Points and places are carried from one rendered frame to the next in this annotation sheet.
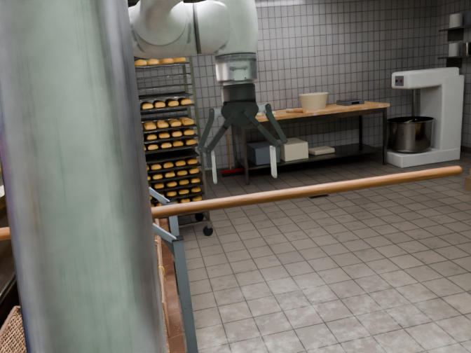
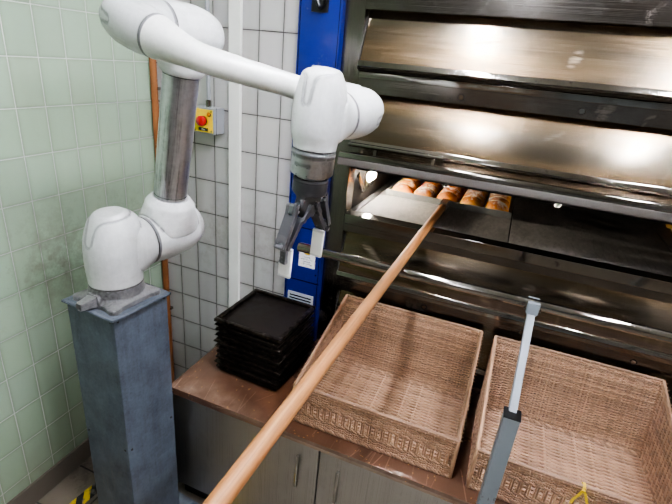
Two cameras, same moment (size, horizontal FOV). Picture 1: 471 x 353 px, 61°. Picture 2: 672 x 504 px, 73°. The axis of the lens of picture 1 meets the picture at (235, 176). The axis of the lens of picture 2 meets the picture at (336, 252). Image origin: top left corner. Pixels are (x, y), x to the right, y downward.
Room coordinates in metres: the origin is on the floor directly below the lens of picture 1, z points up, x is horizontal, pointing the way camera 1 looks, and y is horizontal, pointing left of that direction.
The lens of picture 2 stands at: (1.43, -0.80, 1.73)
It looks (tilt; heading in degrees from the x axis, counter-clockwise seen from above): 23 degrees down; 120
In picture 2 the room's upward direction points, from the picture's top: 6 degrees clockwise
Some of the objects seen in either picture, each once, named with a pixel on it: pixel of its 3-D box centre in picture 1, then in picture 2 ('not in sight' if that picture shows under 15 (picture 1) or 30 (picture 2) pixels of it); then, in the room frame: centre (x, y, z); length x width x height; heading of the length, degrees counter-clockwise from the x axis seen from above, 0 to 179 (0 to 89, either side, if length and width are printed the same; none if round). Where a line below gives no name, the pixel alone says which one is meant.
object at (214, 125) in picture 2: not in sight; (208, 119); (0.00, 0.53, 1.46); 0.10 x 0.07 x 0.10; 11
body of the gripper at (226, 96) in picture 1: (239, 104); (308, 196); (0.89, -0.02, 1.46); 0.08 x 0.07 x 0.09; 95
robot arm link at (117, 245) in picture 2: not in sight; (115, 244); (0.24, -0.07, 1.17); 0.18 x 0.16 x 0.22; 92
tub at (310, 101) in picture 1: (313, 101); not in sight; (5.96, -1.26, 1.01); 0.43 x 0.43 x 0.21
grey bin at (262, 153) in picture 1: (263, 152); not in sight; (5.73, -0.44, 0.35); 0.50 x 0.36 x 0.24; 11
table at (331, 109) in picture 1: (308, 140); not in sight; (5.86, -1.12, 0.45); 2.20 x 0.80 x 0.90; 101
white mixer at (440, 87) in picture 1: (420, 116); not in sight; (5.76, -2.76, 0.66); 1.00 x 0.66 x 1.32; 101
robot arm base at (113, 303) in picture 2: not in sight; (111, 290); (0.24, -0.10, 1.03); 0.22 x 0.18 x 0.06; 96
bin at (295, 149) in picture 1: (290, 148); not in sight; (5.80, -0.85, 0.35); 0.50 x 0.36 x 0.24; 12
